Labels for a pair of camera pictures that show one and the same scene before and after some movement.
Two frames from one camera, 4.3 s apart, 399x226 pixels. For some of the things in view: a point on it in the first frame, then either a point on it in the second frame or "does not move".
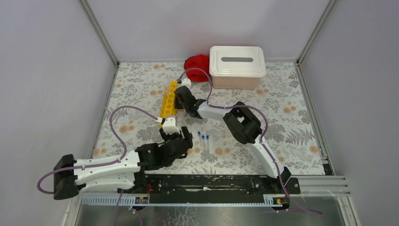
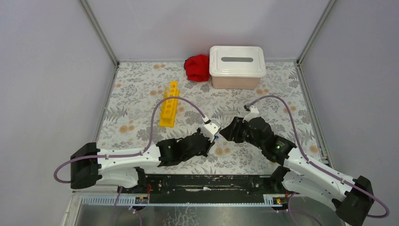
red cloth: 197,68 does not move
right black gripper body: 179,106 to 247,137
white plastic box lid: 256,68 does not move
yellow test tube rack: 168,107 does not move
